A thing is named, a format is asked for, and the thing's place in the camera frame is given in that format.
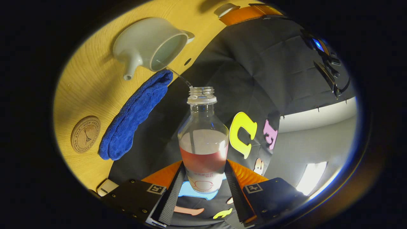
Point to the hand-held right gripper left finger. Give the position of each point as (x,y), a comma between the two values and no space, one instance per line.
(171,200)

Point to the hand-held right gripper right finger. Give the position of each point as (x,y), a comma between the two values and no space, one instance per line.
(237,198)

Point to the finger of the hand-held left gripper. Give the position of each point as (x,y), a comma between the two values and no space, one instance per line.
(244,14)

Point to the clear water bottle pink label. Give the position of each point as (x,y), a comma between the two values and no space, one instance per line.
(203,159)

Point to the white ceramic teacup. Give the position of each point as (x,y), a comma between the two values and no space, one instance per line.
(143,38)

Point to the round cork coaster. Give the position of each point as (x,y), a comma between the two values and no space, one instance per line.
(85,134)

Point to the white toaster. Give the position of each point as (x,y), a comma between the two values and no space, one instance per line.
(107,187)

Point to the blue towel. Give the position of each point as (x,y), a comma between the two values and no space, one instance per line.
(133,117)

